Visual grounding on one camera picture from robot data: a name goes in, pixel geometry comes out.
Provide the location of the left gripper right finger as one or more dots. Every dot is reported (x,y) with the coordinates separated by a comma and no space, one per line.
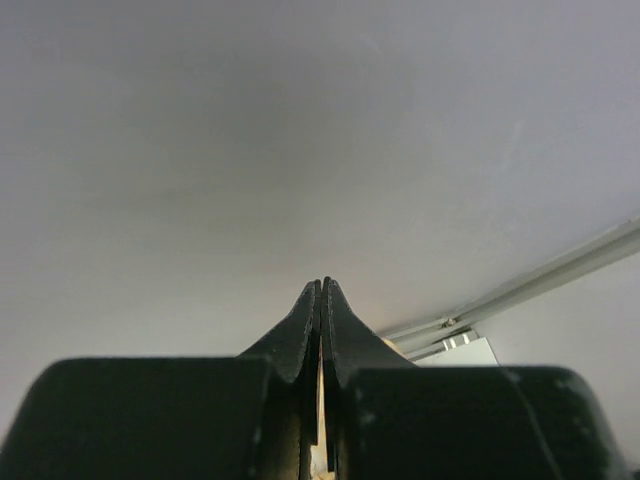
(501,422)

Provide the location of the yellow t shirt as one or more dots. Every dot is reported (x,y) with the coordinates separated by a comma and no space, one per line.
(322,410)

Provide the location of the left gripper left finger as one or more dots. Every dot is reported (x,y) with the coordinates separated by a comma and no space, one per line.
(251,416)

